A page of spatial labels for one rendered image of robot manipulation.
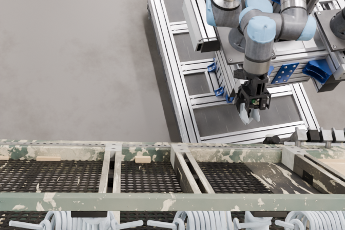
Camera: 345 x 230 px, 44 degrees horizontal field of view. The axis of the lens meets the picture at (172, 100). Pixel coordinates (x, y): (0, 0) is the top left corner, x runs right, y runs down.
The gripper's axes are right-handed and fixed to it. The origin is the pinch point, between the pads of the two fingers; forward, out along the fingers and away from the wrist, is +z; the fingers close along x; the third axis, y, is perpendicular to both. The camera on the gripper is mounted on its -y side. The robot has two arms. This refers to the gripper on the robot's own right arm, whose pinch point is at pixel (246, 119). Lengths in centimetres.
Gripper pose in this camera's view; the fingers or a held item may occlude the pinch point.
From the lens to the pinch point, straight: 141.2
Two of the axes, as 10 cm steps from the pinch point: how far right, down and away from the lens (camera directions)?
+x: 9.7, -1.3, 2.0
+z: -0.1, 8.2, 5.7
